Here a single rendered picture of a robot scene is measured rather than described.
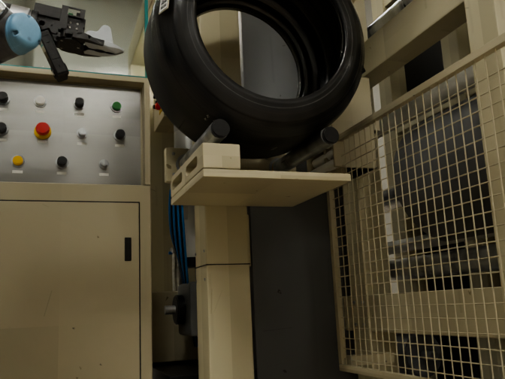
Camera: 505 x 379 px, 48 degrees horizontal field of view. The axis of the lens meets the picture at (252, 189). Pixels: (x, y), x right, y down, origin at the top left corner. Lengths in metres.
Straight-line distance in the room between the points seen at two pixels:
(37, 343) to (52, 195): 0.44
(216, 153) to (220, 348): 0.59
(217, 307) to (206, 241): 0.19
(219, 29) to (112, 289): 0.86
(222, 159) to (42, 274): 0.76
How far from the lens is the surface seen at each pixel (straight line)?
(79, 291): 1.81
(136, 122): 1.98
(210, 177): 1.27
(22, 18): 1.27
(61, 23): 1.41
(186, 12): 1.38
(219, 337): 1.62
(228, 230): 1.64
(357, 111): 1.83
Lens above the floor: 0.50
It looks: 11 degrees up
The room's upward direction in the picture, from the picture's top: 3 degrees counter-clockwise
